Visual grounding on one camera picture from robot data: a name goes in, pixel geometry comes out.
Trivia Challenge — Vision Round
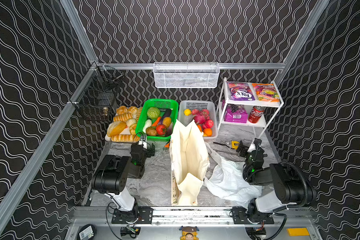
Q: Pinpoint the red cola can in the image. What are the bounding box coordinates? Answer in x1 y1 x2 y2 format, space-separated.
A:
248 106 266 124

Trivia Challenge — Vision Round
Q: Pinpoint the purple grape candy bag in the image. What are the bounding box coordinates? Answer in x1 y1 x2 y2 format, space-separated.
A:
224 104 248 124

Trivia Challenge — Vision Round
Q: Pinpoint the cream floral tote bag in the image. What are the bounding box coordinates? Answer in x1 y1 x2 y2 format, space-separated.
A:
169 121 210 207

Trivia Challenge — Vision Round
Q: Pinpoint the purple Fox's candy bag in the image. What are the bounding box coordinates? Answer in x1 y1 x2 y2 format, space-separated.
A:
227 82 255 101

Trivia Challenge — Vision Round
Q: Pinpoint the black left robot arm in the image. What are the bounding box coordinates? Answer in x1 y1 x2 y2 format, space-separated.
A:
91 143 156 215

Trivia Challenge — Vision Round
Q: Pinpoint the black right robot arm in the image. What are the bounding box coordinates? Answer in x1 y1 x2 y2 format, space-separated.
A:
236 138 317 216

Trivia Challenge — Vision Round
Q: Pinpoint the white plastic grocery bag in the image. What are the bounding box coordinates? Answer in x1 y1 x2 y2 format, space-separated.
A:
204 144 262 208

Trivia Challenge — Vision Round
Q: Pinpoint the long braided bread front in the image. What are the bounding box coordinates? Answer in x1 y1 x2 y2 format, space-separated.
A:
111 135 140 143

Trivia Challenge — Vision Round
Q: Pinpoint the yellow tape measure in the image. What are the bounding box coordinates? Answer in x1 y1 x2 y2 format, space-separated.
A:
231 141 240 150

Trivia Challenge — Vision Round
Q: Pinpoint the brown potato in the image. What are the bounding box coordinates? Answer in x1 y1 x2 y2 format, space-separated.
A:
146 127 158 136

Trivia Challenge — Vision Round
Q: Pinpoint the white daikon radish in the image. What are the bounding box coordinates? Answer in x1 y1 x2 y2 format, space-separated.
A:
142 119 152 133

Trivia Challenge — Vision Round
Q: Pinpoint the orange carrot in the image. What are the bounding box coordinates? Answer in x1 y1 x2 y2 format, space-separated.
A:
152 116 162 128

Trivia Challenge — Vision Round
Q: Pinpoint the red tomato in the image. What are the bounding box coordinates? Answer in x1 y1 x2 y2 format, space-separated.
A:
156 125 168 136

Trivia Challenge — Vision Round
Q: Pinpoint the silver wrench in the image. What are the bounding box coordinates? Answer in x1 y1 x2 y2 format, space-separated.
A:
213 149 239 156

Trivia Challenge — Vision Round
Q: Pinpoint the large round bread loaf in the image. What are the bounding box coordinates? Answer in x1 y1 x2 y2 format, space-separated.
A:
107 121 127 137

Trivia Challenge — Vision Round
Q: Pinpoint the green plastic basket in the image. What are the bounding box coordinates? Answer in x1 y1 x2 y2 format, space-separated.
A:
136 99 179 137

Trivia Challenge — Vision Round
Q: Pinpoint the braided bread middle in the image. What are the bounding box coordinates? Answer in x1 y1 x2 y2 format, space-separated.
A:
113 113 134 122

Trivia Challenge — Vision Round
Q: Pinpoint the yellow mango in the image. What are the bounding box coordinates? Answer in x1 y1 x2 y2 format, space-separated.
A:
163 117 172 128

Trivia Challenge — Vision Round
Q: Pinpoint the green cabbage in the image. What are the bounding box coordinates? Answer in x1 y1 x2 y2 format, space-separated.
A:
147 107 161 120

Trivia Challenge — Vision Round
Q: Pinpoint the purple eggplant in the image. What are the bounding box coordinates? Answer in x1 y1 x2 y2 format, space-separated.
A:
161 109 172 121

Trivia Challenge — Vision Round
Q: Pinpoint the white two-tier shelf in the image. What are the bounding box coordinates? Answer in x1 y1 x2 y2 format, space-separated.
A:
216 78 284 138

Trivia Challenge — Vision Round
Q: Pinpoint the orange fruit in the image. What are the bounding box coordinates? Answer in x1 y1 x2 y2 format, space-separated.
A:
203 129 213 137

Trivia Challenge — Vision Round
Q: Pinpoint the red apple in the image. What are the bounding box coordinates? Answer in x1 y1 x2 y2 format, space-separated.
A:
204 120 214 129

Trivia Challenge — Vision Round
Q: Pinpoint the yellow lemon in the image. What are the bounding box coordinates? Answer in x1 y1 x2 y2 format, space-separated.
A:
184 109 192 116

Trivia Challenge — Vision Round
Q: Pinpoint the orange candy bag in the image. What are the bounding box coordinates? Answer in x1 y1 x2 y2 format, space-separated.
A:
252 83 280 103

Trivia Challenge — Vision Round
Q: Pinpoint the pink dragon fruit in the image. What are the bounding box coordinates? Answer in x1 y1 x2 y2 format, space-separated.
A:
192 109 210 125

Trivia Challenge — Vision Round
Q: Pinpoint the white plastic basket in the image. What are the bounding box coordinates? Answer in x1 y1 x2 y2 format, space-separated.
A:
178 100 218 140

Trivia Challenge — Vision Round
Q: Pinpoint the yellow block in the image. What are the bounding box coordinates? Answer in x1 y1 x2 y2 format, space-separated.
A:
287 228 310 237

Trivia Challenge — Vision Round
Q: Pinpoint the small toy figure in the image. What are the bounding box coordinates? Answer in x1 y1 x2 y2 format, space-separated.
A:
179 226 200 240

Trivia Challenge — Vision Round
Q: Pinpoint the black wire rack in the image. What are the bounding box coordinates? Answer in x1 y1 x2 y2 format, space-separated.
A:
73 66 125 122

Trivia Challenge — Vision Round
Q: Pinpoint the white wire wall basket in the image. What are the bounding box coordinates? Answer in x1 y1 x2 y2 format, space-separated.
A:
153 62 220 89

